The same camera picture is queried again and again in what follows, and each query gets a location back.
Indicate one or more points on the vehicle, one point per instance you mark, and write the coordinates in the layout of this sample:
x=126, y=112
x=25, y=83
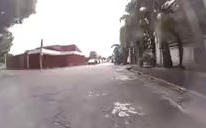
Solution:
x=92, y=61

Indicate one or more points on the tree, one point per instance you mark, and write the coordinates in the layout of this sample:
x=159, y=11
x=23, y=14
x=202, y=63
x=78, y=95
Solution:
x=4, y=20
x=93, y=54

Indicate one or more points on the grey asphalt road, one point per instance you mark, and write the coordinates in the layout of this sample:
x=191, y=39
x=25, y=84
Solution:
x=74, y=90

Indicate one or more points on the red building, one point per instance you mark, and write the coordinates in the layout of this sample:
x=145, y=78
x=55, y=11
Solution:
x=57, y=58

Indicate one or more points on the row of trees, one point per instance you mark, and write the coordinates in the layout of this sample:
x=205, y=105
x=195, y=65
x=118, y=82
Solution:
x=147, y=36

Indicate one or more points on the pole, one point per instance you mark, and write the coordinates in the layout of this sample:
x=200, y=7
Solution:
x=41, y=55

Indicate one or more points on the grey pavement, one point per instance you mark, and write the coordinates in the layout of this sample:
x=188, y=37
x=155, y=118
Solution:
x=184, y=77

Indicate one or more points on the pale wall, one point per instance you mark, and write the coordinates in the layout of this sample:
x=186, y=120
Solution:
x=191, y=53

